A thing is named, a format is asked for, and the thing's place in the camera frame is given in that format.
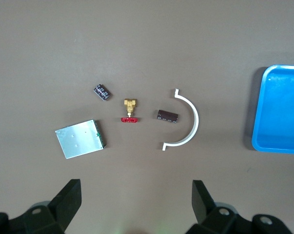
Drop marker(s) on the black electrolytic capacitor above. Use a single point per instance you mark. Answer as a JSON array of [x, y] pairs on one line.
[[102, 91]]

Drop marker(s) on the blue plastic tray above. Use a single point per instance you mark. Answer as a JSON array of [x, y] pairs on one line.
[[280, 109]]

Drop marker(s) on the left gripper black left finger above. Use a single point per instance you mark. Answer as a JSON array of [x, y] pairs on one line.
[[64, 204]]

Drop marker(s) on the brown electrolytic capacitor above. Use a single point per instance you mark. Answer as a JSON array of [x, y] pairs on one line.
[[168, 116]]

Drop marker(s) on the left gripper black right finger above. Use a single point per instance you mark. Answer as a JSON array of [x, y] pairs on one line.
[[202, 202]]

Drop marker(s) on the silver metal power module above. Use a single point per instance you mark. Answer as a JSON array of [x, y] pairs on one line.
[[79, 139]]

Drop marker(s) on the brown table mat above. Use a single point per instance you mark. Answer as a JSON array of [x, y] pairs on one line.
[[146, 36]]

